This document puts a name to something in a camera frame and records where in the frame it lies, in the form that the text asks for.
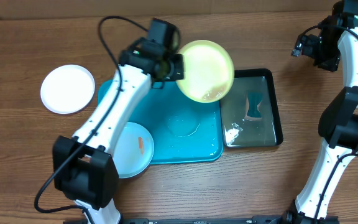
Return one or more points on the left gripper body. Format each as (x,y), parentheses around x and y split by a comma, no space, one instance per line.
(175,69)

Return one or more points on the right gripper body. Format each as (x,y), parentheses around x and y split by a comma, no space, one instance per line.
(301,45)

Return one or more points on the yellow-green plate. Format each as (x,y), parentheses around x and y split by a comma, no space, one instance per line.
(208,71)

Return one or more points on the light blue plate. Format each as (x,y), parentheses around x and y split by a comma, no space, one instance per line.
(134,151)

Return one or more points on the white pink plate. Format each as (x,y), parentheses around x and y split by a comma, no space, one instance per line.
(67,89)

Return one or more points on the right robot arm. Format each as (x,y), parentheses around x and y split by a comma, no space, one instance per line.
(337,43)

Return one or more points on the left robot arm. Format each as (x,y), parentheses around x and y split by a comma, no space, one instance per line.
(83,166)

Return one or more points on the teal plastic tray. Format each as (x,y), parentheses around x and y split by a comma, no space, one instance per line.
(184,131)

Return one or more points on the black water tray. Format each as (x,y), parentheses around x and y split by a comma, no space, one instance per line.
(238,132)

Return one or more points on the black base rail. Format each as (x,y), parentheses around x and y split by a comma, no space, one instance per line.
(262,219)

